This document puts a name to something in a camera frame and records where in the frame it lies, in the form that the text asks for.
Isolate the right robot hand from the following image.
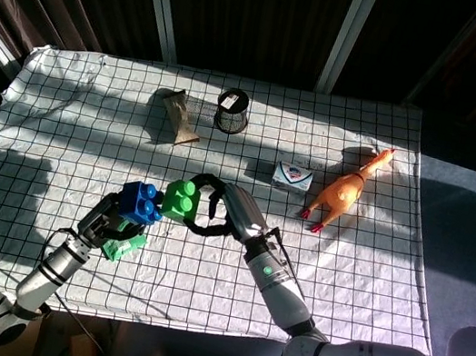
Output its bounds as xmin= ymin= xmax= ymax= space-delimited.
xmin=179 ymin=170 xmax=277 ymax=249

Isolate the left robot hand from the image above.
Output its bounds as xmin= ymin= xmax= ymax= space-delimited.
xmin=72 ymin=186 xmax=160 ymax=261

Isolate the blue toy block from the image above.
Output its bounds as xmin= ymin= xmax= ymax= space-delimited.
xmin=114 ymin=177 xmax=169 ymax=229

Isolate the green toy block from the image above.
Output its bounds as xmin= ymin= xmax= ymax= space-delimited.
xmin=159 ymin=175 xmax=203 ymax=228

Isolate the green snack packet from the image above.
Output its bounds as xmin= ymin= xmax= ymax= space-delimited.
xmin=97 ymin=215 xmax=153 ymax=268

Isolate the white blue soap box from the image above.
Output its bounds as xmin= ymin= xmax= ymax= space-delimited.
xmin=268 ymin=159 xmax=317 ymax=197

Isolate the white grid tablecloth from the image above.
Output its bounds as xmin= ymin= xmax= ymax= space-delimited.
xmin=0 ymin=33 xmax=476 ymax=356

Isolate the black mesh pen holder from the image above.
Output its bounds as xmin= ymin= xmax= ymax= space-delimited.
xmin=212 ymin=85 xmax=254 ymax=137

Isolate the brown paper bag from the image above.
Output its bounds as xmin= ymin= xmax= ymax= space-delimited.
xmin=154 ymin=86 xmax=209 ymax=151

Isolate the yellow rubber chicken toy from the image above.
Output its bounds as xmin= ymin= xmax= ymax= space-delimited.
xmin=297 ymin=133 xmax=397 ymax=245

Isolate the brown cardboard box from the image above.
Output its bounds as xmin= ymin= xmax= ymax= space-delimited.
xmin=21 ymin=306 xmax=112 ymax=356

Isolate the grey metal frame post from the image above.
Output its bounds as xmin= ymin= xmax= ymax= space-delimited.
xmin=124 ymin=0 xmax=188 ymax=64
xmin=313 ymin=0 xmax=382 ymax=102

